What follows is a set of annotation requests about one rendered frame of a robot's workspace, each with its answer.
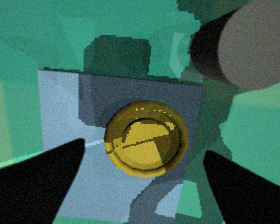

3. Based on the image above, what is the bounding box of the yellow plate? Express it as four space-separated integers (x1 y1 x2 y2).
103 100 189 177

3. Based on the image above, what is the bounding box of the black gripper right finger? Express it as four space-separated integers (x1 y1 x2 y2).
203 151 280 224

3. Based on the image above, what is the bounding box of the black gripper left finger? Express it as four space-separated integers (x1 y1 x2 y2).
0 138 85 224

